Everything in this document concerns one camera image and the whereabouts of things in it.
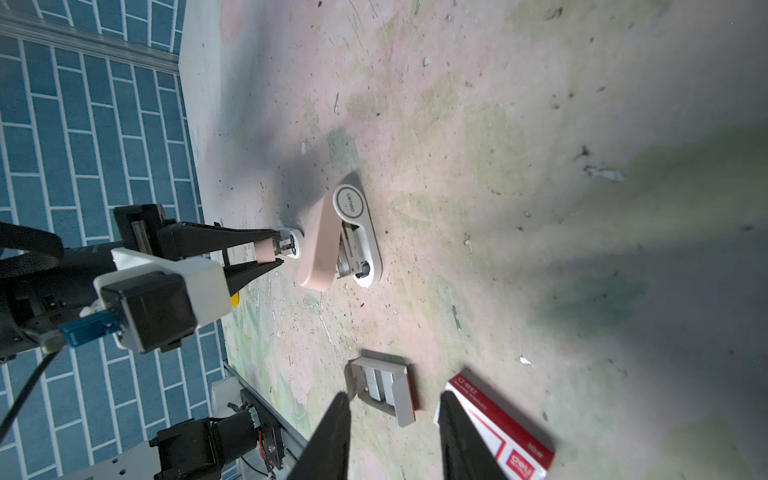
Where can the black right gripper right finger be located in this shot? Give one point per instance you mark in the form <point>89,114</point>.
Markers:
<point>464,452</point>

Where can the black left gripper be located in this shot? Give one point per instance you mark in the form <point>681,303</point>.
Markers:
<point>145,228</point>

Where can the red white staple box sleeve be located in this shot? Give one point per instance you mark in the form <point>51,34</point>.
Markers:
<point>517,451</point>

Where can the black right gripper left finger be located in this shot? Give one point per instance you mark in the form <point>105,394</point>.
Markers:
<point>326,456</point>

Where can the pink white stapler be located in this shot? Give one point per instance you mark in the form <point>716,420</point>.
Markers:
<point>338,242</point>

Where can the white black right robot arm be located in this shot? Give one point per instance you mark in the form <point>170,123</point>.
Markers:
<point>200,449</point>

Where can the white staple box tray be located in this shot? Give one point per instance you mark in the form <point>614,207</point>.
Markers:
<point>382,385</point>

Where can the aluminium corner post left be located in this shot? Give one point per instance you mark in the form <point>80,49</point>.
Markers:
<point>30,28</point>

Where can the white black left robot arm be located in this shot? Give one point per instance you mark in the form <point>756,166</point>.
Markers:
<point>47,285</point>

